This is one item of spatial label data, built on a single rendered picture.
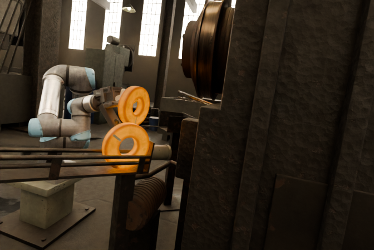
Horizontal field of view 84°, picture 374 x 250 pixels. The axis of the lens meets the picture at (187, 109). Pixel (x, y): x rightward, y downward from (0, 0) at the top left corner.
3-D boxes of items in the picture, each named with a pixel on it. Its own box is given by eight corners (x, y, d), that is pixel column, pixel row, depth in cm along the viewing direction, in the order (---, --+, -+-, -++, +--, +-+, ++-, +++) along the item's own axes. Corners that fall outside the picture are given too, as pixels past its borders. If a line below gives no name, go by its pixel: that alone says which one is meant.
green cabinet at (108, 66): (79, 121, 433) (85, 47, 419) (102, 118, 500) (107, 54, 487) (99, 125, 421) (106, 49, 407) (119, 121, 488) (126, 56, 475)
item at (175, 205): (173, 193, 184) (183, 112, 178) (183, 210, 160) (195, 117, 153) (150, 194, 177) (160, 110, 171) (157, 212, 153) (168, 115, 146)
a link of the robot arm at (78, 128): (60, 141, 90) (62, 116, 92) (89, 141, 96) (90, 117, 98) (60, 141, 84) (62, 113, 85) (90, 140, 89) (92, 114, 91)
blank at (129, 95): (153, 89, 87) (146, 88, 88) (128, 83, 73) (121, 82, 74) (146, 126, 87) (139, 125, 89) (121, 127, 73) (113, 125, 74)
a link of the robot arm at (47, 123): (43, 57, 109) (26, 124, 77) (67, 60, 115) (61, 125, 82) (43, 76, 116) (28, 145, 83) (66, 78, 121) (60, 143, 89)
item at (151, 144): (148, 173, 72) (154, 142, 72) (147, 173, 71) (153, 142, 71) (138, 166, 77) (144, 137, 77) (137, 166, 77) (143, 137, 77)
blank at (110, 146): (129, 179, 70) (124, 175, 72) (158, 141, 75) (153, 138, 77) (93, 154, 61) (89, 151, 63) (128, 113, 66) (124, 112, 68)
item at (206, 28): (217, 99, 128) (229, 20, 123) (203, 100, 82) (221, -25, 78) (207, 98, 129) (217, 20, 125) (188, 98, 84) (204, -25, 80)
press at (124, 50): (90, 101, 847) (96, 32, 822) (111, 101, 952) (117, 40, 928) (116, 105, 791) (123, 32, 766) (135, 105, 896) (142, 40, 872)
